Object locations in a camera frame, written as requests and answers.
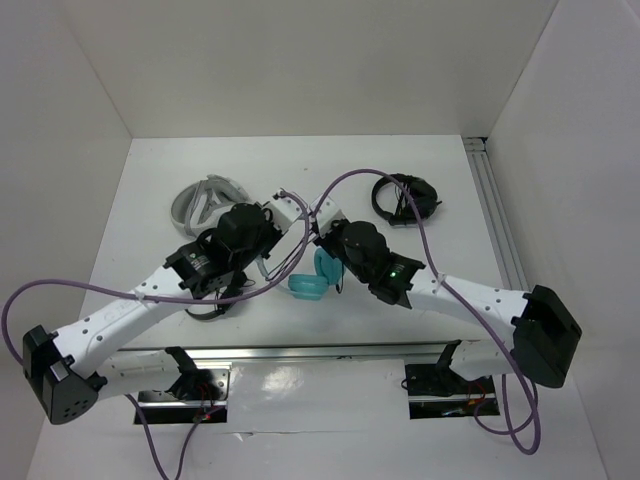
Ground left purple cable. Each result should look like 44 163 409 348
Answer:
1 189 314 480

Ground black over-ear headphones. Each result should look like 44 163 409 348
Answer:
370 173 442 227

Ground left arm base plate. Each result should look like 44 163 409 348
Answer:
137 362 231 425

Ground small black grey headphones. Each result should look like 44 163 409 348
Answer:
185 272 255 322

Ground teal cat-ear headphones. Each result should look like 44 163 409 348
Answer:
275 248 346 301

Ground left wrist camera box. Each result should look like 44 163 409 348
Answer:
263 189 306 234

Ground aluminium side rail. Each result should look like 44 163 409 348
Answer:
462 137 528 290

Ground aluminium front rail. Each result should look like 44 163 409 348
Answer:
119 339 461 365

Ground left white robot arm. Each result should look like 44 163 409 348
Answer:
23 197 300 425

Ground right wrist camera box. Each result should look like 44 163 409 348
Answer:
309 196 346 240

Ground white grey gaming headset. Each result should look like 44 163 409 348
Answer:
170 175 253 238

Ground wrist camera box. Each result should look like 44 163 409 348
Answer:
263 189 306 234
309 196 346 240

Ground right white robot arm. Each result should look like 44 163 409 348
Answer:
314 219 582 392

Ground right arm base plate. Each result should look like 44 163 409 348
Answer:
401 364 500 420

